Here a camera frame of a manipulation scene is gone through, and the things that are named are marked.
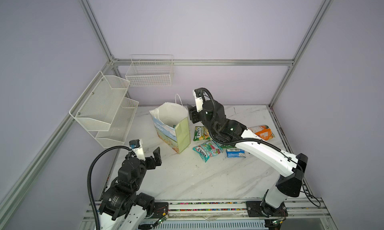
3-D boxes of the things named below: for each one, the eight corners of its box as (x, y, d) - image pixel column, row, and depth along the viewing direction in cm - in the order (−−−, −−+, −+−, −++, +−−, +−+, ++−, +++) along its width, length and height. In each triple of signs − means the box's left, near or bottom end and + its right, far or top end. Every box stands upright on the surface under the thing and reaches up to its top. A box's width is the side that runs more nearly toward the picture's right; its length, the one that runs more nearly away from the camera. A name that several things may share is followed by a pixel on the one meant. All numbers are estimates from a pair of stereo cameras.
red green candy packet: (201, 164, 91) (202, 161, 87) (193, 150, 97) (193, 147, 94) (222, 153, 95) (223, 150, 92) (213, 140, 102) (214, 137, 98)
